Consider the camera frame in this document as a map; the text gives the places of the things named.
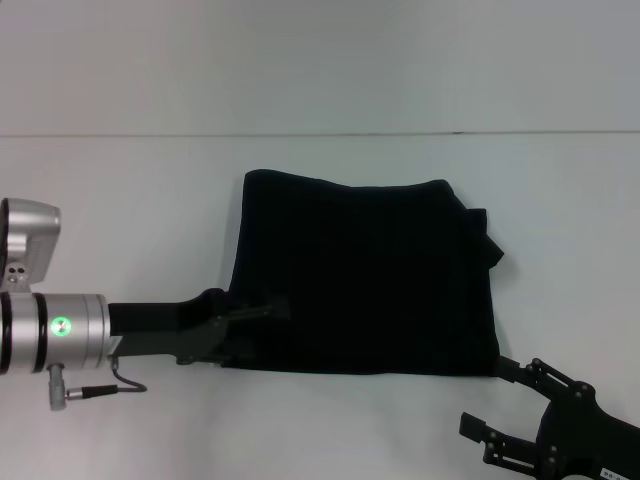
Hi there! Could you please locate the black shirt with FREE print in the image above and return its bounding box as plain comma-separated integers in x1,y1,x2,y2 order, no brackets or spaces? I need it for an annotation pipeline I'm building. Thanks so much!
221,169,506,380

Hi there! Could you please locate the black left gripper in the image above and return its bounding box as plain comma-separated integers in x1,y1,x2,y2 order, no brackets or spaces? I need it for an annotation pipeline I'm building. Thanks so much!
106,286,292,370

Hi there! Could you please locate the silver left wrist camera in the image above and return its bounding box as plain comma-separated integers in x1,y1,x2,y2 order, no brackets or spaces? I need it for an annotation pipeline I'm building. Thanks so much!
0,197,63,294

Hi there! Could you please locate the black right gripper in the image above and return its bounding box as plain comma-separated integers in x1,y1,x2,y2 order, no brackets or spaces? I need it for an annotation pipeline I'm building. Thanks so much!
458,355,640,480

